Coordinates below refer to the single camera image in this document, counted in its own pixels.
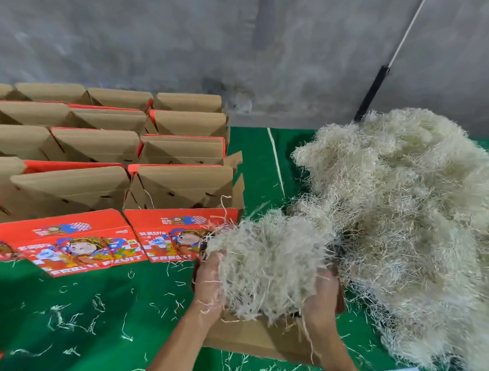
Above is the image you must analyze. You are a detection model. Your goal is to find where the person's left hand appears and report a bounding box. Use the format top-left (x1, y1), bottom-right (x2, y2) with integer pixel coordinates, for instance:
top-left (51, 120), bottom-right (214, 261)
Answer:
top-left (190, 249), bottom-right (230, 328)

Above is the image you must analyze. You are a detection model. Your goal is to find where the handful of shredded filler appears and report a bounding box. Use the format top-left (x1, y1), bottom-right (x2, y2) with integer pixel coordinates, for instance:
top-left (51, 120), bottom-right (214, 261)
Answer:
top-left (198, 189), bottom-right (346, 331)

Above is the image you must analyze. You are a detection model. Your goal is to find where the person's right hand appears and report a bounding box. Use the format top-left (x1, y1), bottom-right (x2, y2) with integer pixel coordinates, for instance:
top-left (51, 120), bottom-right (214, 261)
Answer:
top-left (298, 266), bottom-right (346, 348)

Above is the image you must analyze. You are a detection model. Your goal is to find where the white pole with black grip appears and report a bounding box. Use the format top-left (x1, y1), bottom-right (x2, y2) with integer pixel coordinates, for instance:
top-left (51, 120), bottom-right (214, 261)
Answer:
top-left (353, 0), bottom-right (429, 129)

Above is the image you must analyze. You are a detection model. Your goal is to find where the pile of shredded paper filler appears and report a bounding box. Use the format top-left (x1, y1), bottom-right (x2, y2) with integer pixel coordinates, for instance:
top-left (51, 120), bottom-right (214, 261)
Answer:
top-left (274, 98), bottom-right (489, 371)

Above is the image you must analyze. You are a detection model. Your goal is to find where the group of red fruit boxes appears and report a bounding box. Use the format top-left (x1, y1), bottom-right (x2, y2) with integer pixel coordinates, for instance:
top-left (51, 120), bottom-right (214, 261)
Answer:
top-left (0, 78), bottom-right (254, 294)

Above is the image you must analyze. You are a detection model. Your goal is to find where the person's left forearm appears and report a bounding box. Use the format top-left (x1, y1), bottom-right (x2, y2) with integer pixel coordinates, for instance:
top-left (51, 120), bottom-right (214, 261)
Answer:
top-left (141, 306), bottom-right (223, 371)

